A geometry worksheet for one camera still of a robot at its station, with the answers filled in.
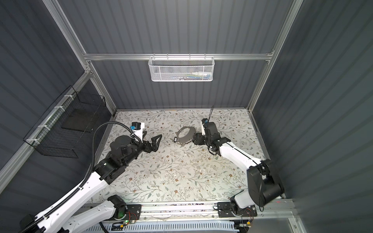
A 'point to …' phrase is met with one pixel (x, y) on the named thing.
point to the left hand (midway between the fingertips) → (154, 133)
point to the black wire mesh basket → (63, 130)
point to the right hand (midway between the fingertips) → (201, 136)
